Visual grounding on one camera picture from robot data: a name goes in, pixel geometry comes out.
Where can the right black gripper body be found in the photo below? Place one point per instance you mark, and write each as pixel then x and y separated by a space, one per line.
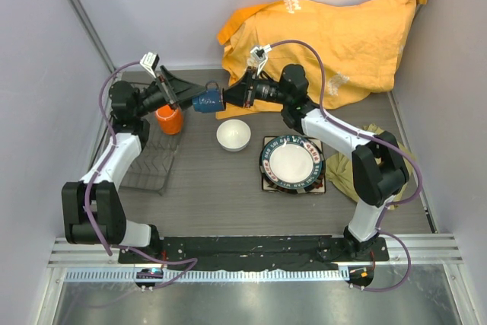
pixel 262 90

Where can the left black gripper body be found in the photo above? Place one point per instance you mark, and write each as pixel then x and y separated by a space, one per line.
pixel 157 97

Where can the blue cup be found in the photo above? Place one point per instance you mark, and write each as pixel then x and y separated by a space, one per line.
pixel 211 100

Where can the orange cup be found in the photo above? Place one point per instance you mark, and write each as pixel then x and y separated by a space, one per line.
pixel 170 120

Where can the white ribbed bowl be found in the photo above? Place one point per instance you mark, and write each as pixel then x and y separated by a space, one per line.
pixel 233 135

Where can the white round plate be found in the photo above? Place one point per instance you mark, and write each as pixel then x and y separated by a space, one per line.
pixel 292 163

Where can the black rimmed round plate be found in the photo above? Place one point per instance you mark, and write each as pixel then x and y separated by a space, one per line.
pixel 319 180

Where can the square floral plate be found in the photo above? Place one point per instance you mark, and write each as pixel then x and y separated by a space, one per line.
pixel 321 142

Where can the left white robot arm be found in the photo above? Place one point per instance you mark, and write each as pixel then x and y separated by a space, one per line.
pixel 92 209

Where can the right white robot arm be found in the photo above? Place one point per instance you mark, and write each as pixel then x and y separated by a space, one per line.
pixel 379 171

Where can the orange pillowcase cloth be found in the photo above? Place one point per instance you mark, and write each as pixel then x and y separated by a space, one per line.
pixel 348 52

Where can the olive green cloth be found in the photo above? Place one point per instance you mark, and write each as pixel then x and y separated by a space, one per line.
pixel 339 170

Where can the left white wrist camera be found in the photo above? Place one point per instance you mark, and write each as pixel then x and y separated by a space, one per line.
pixel 149 63

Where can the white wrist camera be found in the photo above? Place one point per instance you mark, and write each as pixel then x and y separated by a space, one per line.
pixel 149 63
pixel 258 58

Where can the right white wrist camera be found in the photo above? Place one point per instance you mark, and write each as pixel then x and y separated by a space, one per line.
pixel 258 58

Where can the black wire dish rack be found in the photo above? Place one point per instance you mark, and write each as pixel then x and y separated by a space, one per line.
pixel 150 171

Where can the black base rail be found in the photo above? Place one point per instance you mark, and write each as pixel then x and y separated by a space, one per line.
pixel 256 253

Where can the white cable duct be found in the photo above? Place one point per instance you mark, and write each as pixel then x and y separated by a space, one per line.
pixel 146 275

